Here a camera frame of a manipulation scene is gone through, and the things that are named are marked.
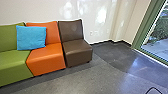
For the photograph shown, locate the green hedge outdoors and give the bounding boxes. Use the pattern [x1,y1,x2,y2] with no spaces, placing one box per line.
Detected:
[149,14,168,44]

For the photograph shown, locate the brown sofa seat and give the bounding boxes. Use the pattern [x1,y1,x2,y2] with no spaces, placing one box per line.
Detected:
[57,18,94,68]

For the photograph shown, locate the orange sofa seat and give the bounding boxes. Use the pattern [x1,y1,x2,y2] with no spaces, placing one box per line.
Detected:
[25,20,67,77]

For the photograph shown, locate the light blue cushion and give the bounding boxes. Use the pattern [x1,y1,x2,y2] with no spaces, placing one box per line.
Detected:
[15,25,48,51]

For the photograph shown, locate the green sofa seat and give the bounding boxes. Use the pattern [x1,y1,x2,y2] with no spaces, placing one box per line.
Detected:
[0,22,34,88]

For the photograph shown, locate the white wall outlet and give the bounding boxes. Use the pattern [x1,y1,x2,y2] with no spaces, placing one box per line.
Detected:
[89,30,99,36]

